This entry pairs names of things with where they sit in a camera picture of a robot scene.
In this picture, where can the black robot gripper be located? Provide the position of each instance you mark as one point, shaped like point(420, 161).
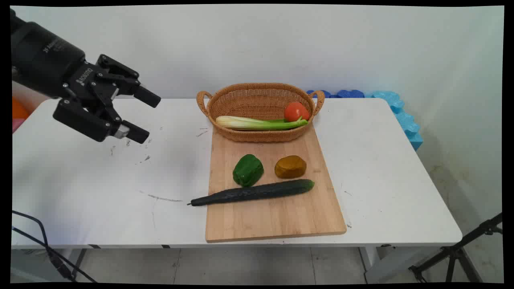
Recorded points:
point(44, 60)

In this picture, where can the dark green cucumber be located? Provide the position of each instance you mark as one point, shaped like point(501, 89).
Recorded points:
point(257, 192)

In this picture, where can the orange object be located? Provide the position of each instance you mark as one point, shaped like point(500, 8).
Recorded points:
point(19, 109)

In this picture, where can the pink object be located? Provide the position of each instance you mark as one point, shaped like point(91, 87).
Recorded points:
point(17, 125)

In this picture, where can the green celery stalk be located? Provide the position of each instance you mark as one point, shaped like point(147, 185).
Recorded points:
point(249, 123)

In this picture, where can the green bell pepper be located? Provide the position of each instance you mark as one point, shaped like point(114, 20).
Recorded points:
point(247, 170)

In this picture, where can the red tomato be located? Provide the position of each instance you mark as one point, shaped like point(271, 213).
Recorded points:
point(296, 111)

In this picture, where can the brown potato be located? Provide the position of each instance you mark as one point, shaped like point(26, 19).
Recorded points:
point(290, 167)

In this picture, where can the wooden cutting board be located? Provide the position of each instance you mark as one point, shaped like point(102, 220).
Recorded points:
point(277, 218)

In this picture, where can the dark blue foam mat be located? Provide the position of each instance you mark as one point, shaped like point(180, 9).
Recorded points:
point(350, 94)
point(326, 94)

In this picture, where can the light blue foam mat stack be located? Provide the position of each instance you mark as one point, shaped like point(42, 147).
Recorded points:
point(403, 116)

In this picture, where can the white table leg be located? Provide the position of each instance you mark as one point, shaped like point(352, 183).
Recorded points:
point(375, 263)

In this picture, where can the black tripod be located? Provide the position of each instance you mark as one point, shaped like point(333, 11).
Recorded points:
point(455, 253)

